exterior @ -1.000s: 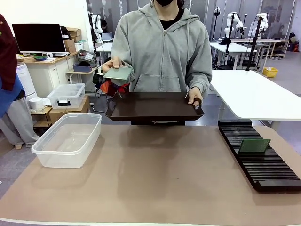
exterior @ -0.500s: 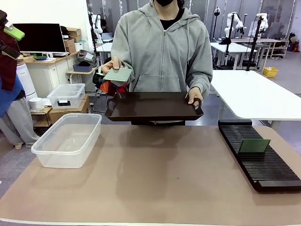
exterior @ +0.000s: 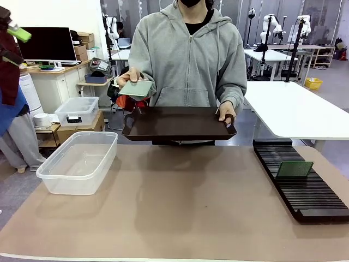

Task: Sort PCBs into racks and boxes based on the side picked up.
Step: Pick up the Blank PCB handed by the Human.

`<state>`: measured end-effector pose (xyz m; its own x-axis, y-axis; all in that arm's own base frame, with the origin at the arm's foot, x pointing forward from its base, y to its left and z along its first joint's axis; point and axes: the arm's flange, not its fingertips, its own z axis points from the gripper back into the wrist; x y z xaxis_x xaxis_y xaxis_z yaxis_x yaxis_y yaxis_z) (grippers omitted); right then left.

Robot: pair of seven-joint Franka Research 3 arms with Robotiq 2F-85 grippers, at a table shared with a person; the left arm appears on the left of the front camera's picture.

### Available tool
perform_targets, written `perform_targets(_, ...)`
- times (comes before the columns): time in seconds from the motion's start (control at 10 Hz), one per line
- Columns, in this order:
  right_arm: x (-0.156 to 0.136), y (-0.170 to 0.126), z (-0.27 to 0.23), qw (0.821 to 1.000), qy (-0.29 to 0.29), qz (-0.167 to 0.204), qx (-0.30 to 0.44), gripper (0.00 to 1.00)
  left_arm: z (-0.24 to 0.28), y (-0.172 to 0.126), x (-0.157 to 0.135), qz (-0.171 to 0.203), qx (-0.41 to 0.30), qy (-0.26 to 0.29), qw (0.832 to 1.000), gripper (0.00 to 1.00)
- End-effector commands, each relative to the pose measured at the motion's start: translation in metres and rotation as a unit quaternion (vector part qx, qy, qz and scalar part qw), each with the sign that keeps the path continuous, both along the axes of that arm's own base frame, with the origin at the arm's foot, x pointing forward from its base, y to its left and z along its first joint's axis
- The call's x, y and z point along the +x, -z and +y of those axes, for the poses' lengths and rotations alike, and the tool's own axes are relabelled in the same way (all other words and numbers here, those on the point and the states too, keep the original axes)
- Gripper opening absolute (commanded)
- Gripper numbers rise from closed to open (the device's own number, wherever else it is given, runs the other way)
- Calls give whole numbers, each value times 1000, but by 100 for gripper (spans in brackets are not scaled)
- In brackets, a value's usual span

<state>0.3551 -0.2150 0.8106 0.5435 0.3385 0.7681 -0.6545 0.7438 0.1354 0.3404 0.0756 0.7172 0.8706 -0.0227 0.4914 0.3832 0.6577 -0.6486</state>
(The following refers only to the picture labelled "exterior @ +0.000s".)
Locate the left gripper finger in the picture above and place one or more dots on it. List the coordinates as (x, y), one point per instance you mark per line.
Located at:
(12, 57)
(20, 34)

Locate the square green PCB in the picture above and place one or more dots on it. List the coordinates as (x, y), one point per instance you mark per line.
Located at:
(136, 89)

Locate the dark brown serving tray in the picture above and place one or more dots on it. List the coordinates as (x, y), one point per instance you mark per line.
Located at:
(177, 125)

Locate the wide green PCB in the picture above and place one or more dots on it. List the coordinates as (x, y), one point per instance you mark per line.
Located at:
(295, 169)

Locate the person's left forearm grey sleeve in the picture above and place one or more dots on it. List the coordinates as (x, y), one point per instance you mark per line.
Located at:
(233, 92)

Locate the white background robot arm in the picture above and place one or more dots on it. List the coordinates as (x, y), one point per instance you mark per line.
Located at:
(113, 27)

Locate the stacked cardboard boxes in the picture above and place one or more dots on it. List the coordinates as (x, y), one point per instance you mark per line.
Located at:
(83, 46)

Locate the person's right hand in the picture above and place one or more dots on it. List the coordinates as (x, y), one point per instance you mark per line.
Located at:
(133, 76)

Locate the person's left hand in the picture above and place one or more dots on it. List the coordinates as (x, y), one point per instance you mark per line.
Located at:
(226, 109)

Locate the black computer monitor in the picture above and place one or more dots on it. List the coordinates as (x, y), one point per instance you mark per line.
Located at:
(45, 43)

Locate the bystander in maroon top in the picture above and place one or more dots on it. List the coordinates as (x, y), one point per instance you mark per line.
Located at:
(11, 90)

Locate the green round dish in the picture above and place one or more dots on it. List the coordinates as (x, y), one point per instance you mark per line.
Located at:
(47, 66)

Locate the white cylindrical air purifier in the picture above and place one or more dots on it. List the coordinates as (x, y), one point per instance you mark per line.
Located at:
(30, 92)

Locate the white cabinet with wooden top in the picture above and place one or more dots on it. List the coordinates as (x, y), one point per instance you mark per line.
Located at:
(60, 82)

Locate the small white cylinder container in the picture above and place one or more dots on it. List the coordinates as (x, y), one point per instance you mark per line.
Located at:
(42, 120)

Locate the clear lidded storage bin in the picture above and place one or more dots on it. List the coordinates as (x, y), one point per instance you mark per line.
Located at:
(77, 110)

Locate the small cart with blue tray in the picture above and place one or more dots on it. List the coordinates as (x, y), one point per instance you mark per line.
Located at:
(95, 82)

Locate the white background desk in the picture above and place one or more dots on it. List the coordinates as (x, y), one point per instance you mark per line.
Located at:
(122, 54)

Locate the large cardboard box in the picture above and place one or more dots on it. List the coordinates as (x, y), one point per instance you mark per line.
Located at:
(92, 128)

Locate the clear plastic box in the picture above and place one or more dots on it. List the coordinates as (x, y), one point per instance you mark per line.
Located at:
(79, 163)

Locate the chair with piled clothes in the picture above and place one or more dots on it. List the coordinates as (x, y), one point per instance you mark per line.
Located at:
(131, 102)

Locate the person's grey hoodie torso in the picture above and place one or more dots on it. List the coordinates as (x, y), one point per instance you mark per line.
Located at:
(188, 60)

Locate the black face mask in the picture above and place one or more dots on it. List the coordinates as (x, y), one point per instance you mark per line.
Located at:
(191, 3)

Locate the black tripod stand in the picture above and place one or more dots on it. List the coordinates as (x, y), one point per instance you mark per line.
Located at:
(265, 52)
(294, 54)

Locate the white background table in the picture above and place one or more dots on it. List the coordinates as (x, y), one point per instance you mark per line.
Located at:
(270, 56)

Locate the white background robot on stand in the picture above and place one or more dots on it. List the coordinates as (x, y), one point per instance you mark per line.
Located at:
(304, 27)

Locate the yellow plastic basket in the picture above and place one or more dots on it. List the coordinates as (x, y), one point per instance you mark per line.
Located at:
(313, 83)

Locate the black slotted PCB rack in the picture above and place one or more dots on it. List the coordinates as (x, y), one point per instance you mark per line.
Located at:
(313, 193)

